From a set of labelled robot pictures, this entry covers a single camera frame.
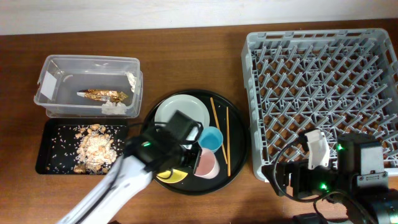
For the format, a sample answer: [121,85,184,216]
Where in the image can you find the right wooden chopstick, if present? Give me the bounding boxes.
[226,106,231,177]

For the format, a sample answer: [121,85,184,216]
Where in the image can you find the grey dishwasher rack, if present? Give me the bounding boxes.
[241,28,397,181]

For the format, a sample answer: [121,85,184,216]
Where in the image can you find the crumpled white tissue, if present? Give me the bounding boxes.
[101,101,127,115]

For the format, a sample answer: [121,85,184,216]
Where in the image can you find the grey-green plate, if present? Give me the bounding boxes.
[154,94,210,128]

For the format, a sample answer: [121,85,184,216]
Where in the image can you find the black rectangular tray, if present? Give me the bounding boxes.
[35,118,129,174]

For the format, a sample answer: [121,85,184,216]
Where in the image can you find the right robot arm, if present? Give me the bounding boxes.
[262,129,397,223]

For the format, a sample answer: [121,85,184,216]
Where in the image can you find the white label on bin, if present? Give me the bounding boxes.
[40,71,57,100]

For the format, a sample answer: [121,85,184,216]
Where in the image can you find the round black tray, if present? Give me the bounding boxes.
[154,90,251,195]

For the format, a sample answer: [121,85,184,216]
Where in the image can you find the gold foil wrapper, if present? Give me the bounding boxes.
[76,89,128,103]

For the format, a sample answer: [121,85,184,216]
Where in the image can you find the pile of food scraps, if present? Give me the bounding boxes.
[73,124,118,174]

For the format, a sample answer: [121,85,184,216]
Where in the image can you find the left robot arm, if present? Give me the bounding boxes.
[58,123,203,223]

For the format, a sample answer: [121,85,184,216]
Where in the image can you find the clear plastic bin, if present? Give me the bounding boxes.
[34,55,144,118]

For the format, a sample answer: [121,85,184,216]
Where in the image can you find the wooden chopstick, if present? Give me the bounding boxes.
[226,106,231,177]
[210,97,228,165]

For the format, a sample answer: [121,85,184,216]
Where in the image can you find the yellow bowl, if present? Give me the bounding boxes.
[156,169,188,184]

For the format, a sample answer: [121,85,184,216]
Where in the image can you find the pink plastic cup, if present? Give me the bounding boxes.
[193,148,220,179]

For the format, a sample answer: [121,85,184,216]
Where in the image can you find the left wooden chopstick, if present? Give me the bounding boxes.
[210,97,228,165]

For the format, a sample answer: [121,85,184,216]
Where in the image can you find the blue plastic cup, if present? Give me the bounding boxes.
[198,126,223,152]

